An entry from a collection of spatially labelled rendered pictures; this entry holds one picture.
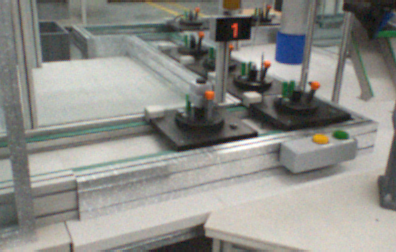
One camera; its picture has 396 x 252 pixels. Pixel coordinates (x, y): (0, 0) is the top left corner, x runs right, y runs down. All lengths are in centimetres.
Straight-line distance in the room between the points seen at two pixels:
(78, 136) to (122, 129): 12
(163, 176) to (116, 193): 12
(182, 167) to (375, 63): 81
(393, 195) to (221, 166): 42
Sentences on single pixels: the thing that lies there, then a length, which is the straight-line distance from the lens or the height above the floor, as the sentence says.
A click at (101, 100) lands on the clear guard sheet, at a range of 130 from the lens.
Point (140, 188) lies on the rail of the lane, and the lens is 106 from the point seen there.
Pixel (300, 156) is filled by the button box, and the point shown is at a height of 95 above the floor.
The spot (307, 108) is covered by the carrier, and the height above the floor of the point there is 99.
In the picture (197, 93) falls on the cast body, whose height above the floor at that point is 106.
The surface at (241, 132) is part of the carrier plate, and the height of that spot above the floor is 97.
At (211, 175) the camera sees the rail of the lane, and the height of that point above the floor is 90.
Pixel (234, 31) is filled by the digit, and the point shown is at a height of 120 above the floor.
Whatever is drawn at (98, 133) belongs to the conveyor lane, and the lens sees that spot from 127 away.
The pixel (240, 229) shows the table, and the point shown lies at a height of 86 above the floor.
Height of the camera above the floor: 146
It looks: 23 degrees down
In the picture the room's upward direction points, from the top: 3 degrees clockwise
